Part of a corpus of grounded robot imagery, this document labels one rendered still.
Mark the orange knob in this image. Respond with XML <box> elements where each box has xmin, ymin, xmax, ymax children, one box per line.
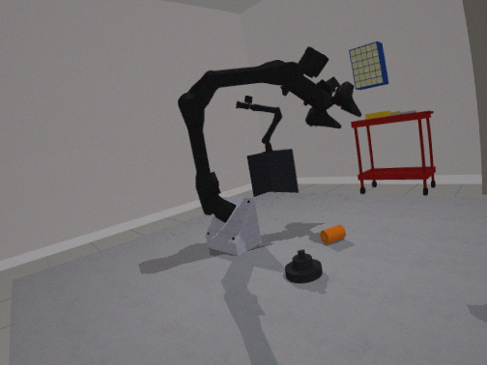
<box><xmin>320</xmin><ymin>225</ymin><xmax>346</xmax><ymax>244</ymax></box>

